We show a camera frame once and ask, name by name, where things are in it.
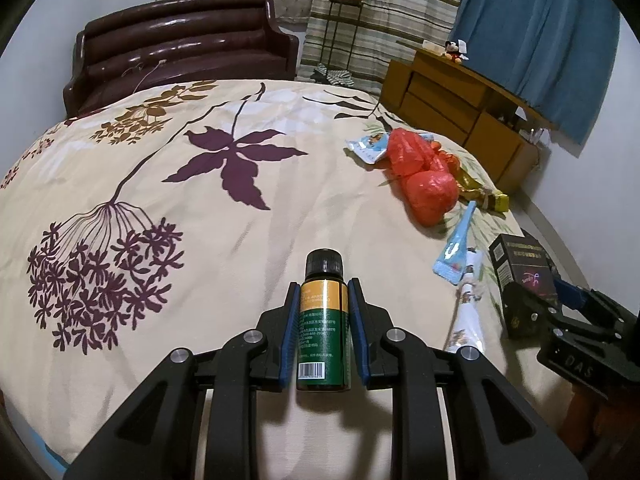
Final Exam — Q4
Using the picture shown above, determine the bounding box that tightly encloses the wooden cabinet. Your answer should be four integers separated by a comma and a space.
380, 47, 559, 194

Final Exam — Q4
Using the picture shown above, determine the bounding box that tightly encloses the yellow green foil wrapper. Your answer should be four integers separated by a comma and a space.
456, 166, 511, 217

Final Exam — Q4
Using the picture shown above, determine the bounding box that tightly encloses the black metal plant stand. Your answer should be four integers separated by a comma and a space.
314, 0, 365, 84

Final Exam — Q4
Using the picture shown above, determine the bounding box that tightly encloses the white blue snack packet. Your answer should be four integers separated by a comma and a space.
344, 132, 392, 164

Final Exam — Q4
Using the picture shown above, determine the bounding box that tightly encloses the wooden bed frame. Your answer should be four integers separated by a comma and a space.
567, 382, 640, 467

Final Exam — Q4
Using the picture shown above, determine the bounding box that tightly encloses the floral beige blanket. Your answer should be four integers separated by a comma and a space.
0, 78, 577, 467

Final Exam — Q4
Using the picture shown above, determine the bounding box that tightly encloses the light blue bed sheet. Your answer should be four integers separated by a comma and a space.
30, 427, 69, 466

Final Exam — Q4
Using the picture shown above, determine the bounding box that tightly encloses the checked cloth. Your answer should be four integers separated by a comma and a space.
313, 63, 356, 87

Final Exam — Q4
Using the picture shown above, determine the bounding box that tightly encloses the orange plastic bag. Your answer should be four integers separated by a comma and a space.
432, 147, 464, 177

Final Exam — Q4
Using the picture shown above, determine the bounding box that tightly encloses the black cardboard box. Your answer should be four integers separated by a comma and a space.
488, 233, 561, 307

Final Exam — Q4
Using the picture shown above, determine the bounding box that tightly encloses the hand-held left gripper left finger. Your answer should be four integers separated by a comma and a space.
62, 282, 301, 480

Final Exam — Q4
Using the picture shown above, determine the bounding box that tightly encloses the blue curtain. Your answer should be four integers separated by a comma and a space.
451, 0, 622, 144

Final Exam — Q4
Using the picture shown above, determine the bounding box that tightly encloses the dark brown leather sofa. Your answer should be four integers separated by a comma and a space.
62, 0, 301, 119

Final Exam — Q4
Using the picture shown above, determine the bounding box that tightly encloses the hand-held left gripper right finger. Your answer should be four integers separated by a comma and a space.
347, 277, 589, 480

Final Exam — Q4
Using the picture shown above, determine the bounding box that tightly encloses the green bottle with black cap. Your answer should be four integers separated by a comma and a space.
295, 248, 354, 394

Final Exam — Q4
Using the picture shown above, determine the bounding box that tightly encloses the white tube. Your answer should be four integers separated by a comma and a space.
444, 252, 487, 357

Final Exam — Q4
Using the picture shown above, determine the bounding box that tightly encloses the red plastic bag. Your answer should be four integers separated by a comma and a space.
387, 128, 460, 225

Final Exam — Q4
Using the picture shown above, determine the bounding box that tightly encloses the striped curtain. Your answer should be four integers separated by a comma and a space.
297, 0, 474, 97

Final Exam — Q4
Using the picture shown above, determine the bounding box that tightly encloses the light blue wrapper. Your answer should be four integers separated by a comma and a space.
433, 201, 477, 282

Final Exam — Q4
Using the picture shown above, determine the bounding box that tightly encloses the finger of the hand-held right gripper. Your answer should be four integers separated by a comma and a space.
501, 282, 564, 342
551, 275, 639, 332

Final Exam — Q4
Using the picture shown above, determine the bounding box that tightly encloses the white cable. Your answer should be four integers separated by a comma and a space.
124, 59, 169, 97

